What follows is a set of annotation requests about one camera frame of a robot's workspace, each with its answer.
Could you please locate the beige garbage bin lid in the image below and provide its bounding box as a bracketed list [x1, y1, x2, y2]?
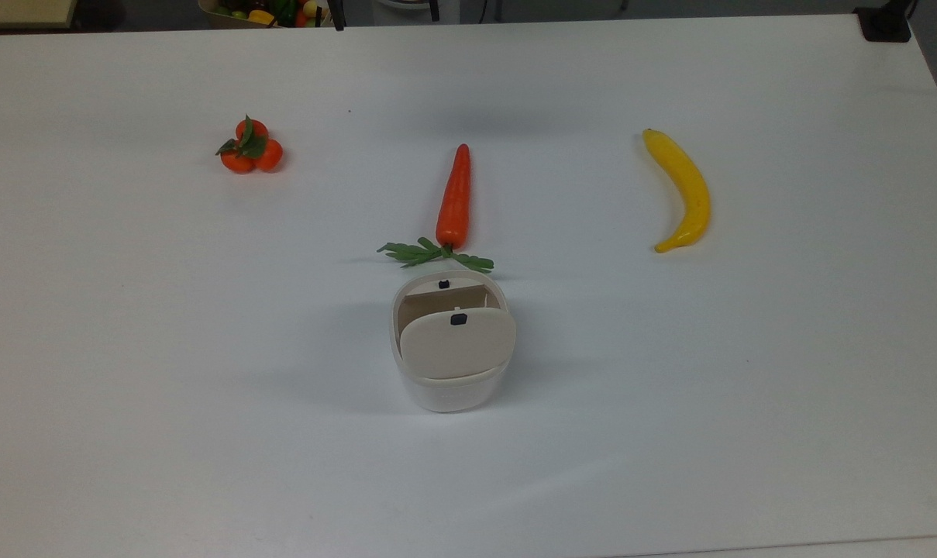
[399, 307, 518, 381]

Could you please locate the white garbage bin body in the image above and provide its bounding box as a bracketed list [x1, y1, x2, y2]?
[391, 270, 514, 413]

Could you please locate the orange carrot with green leaves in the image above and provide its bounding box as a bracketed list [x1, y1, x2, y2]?
[377, 143, 495, 274]

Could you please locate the orange tangerine cluster with leaves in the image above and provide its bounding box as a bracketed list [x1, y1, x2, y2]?
[215, 115, 284, 174]

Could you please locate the yellow banana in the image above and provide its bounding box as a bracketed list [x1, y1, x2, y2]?
[642, 128, 712, 254]

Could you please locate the basket of toy fruit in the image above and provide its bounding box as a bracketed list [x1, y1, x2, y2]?
[198, 0, 331, 29]

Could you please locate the black table clamp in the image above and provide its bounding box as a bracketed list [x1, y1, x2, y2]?
[854, 0, 920, 43]

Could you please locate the beige board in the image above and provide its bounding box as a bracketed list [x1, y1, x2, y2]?
[0, 0, 78, 30]

